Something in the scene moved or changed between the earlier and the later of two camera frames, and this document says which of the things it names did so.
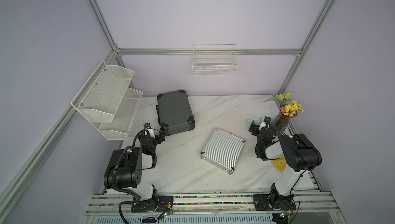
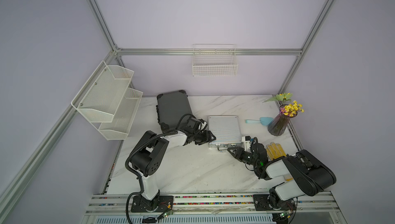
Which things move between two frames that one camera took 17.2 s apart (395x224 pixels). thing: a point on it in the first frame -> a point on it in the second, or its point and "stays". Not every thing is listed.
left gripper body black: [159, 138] -> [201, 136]
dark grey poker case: [174, 113] stays
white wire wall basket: [214, 60] stays
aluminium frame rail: [307, 203] stays
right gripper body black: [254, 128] -> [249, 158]
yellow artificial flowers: [288, 109] stays
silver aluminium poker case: [223, 150] -> [227, 129]
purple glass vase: [280, 123] stays
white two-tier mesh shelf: [106, 100] stays
